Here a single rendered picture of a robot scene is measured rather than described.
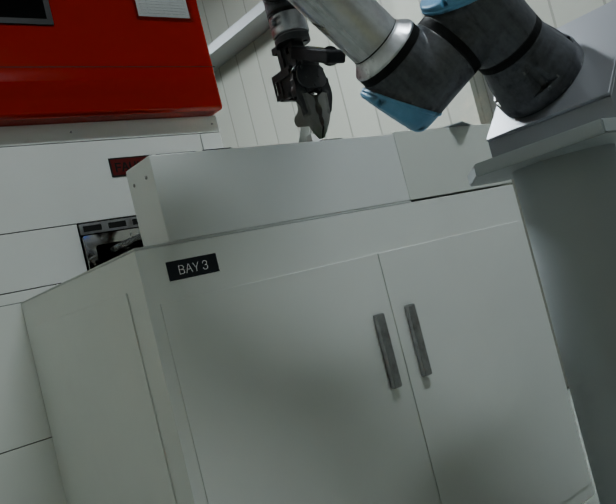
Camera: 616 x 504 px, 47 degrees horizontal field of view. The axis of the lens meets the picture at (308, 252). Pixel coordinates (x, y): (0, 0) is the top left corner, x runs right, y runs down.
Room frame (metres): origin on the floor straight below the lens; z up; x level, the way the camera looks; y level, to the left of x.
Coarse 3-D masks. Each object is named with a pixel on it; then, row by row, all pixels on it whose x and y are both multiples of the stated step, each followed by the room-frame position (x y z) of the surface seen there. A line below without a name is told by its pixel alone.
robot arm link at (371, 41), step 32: (288, 0) 0.98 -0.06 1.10; (320, 0) 0.96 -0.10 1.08; (352, 0) 0.97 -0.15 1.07; (352, 32) 0.99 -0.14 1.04; (384, 32) 0.99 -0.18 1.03; (416, 32) 1.01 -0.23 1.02; (384, 64) 1.00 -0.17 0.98; (416, 64) 1.00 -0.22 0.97; (448, 64) 1.01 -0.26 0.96; (384, 96) 1.03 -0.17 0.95; (416, 96) 1.02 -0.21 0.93; (448, 96) 1.04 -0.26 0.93; (416, 128) 1.06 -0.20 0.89
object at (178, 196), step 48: (288, 144) 1.26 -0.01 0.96; (336, 144) 1.33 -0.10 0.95; (384, 144) 1.41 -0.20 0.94; (144, 192) 1.12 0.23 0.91; (192, 192) 1.12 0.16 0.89; (240, 192) 1.18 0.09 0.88; (288, 192) 1.24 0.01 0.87; (336, 192) 1.31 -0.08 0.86; (384, 192) 1.38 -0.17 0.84; (144, 240) 1.15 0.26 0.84
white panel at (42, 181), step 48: (0, 144) 1.56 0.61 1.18; (48, 144) 1.63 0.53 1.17; (96, 144) 1.70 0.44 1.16; (144, 144) 1.78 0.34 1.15; (192, 144) 1.86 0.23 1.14; (0, 192) 1.55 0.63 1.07; (48, 192) 1.61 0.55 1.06; (96, 192) 1.68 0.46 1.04; (0, 240) 1.53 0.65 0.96; (48, 240) 1.60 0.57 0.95; (0, 288) 1.52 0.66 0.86; (48, 288) 1.58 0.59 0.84
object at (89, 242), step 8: (112, 232) 1.68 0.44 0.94; (120, 232) 1.69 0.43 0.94; (128, 232) 1.70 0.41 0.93; (136, 232) 1.72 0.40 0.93; (88, 240) 1.64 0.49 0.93; (96, 240) 1.65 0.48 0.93; (104, 240) 1.66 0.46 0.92; (112, 240) 1.68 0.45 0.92; (120, 240) 1.69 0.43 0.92; (88, 248) 1.64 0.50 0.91; (88, 256) 1.63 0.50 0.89; (96, 256) 1.65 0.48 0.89; (88, 264) 1.64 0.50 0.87; (96, 264) 1.64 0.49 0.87
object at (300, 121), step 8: (304, 96) 1.34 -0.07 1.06; (312, 96) 1.36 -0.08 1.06; (312, 104) 1.35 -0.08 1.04; (312, 112) 1.35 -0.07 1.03; (296, 120) 1.39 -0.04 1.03; (304, 120) 1.37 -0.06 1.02; (312, 120) 1.35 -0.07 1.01; (312, 128) 1.36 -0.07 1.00; (320, 128) 1.36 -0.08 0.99; (320, 136) 1.36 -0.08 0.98
